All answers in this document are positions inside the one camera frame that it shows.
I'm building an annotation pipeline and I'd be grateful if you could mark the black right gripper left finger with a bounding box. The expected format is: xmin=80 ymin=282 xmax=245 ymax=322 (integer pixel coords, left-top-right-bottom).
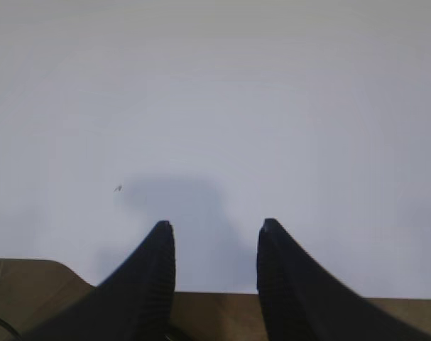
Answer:
xmin=23 ymin=221 xmax=175 ymax=341

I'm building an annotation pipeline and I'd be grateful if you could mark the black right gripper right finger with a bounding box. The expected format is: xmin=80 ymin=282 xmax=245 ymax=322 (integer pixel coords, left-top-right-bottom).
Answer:
xmin=256 ymin=218 xmax=431 ymax=340

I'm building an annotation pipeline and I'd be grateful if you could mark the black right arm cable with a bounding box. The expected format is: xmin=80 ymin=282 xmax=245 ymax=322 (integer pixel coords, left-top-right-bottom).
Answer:
xmin=0 ymin=313 xmax=23 ymax=341

